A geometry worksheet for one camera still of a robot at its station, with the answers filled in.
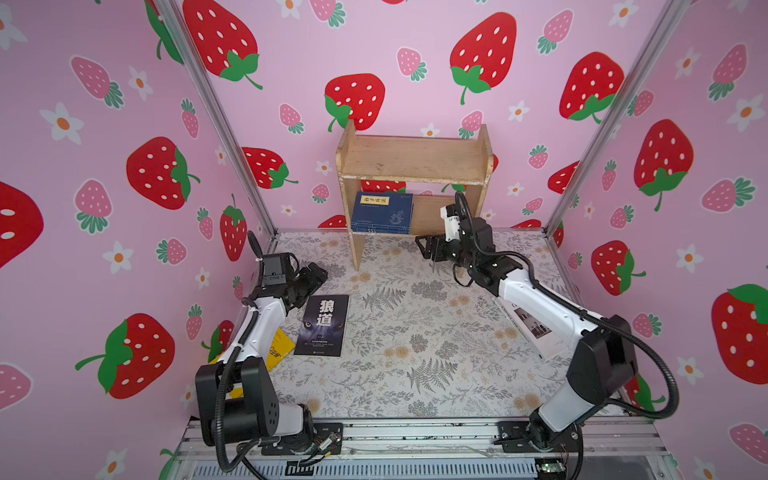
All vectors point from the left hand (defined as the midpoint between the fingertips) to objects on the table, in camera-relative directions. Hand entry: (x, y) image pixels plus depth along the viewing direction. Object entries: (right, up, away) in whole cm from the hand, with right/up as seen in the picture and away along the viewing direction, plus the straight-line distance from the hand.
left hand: (319, 277), depth 88 cm
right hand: (+31, +12, -6) cm, 33 cm away
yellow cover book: (-12, -21, +2) cm, 25 cm away
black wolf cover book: (0, -16, +5) cm, 16 cm away
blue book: (+19, +20, +3) cm, 28 cm away
